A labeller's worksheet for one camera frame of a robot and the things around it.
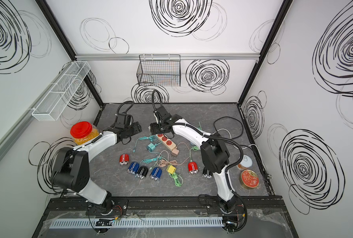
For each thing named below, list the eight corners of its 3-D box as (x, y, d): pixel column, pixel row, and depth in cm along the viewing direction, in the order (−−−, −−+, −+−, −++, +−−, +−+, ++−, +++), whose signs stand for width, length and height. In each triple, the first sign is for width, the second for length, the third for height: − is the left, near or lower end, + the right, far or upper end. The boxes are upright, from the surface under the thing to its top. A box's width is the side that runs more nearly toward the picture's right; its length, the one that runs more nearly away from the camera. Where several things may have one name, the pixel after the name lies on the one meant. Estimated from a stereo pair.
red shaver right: (188, 174, 86) (188, 172, 84) (187, 164, 90) (188, 161, 88) (197, 174, 86) (198, 172, 84) (196, 164, 90) (197, 161, 88)
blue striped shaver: (149, 177, 84) (148, 176, 82) (153, 167, 88) (153, 165, 86) (159, 181, 83) (158, 179, 81) (163, 170, 87) (163, 168, 85)
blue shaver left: (128, 174, 86) (127, 172, 84) (131, 163, 90) (129, 161, 88) (138, 174, 86) (136, 172, 84) (139, 163, 90) (138, 161, 88)
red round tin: (240, 188, 81) (243, 186, 78) (236, 171, 87) (239, 169, 84) (258, 188, 81) (261, 186, 78) (252, 172, 87) (255, 169, 84)
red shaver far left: (119, 165, 89) (118, 163, 87) (122, 156, 93) (120, 153, 91) (127, 165, 89) (126, 163, 87) (130, 156, 93) (128, 153, 91)
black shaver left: (135, 177, 84) (134, 175, 83) (141, 166, 88) (140, 164, 87) (144, 180, 83) (143, 178, 82) (149, 168, 87) (148, 167, 86)
